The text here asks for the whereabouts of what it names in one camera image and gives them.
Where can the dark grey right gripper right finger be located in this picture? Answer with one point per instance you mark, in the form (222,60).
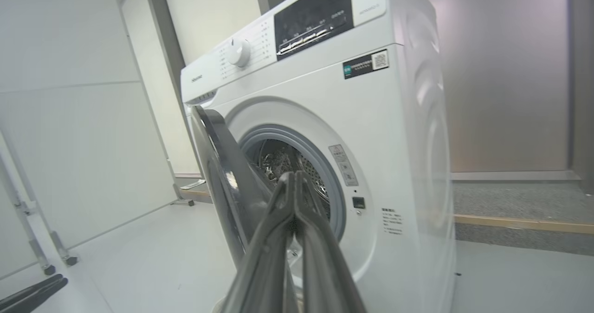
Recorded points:
(325,271)

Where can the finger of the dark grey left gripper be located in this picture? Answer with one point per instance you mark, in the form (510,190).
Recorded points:
(41,297)
(37,286)

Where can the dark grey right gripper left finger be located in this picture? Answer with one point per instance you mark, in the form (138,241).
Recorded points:
(264,266)

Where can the black round washer door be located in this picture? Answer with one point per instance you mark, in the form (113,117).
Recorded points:
(222,164)

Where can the white front-load washing machine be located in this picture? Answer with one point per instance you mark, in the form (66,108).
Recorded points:
(394,132)

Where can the black washing machine control panel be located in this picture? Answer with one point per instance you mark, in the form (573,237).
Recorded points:
(315,16)

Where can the metal partition stand legs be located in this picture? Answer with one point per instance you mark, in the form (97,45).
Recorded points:
(39,239)

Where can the grey warning sticker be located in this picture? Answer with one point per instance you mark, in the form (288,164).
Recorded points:
(343,165)

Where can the white partition panel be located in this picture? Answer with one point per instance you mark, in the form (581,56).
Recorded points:
(69,118)
(153,81)

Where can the white detergent drawer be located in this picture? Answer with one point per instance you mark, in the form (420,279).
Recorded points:
(202,83)

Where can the wooden edge strip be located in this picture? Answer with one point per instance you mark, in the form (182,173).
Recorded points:
(524,223)

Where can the black QR code sticker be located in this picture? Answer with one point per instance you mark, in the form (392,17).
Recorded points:
(365,64)

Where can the white round program knob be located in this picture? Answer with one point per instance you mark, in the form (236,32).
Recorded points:
(238,52)

